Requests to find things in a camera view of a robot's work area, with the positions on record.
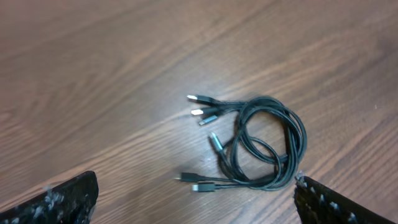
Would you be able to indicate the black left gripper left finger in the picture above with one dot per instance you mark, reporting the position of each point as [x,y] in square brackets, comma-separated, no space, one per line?
[71,202]

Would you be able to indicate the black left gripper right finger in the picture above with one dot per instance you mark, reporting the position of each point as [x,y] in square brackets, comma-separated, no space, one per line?
[318,204]

